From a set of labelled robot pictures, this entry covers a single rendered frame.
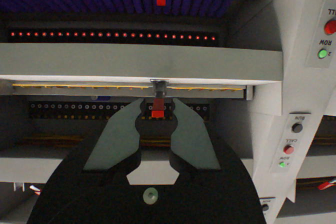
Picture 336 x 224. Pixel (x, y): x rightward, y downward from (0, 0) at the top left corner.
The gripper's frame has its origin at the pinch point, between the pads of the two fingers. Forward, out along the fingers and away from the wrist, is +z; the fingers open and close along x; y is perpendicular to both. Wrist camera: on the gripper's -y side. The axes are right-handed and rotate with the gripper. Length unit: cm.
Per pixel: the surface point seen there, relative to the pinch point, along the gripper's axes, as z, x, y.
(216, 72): 4.7, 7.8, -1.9
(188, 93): 8.2, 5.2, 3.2
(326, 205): 1, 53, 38
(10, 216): 0, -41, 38
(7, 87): 7.1, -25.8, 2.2
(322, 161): 1.4, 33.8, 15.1
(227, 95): 8.0, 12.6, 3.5
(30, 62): 5.1, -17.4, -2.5
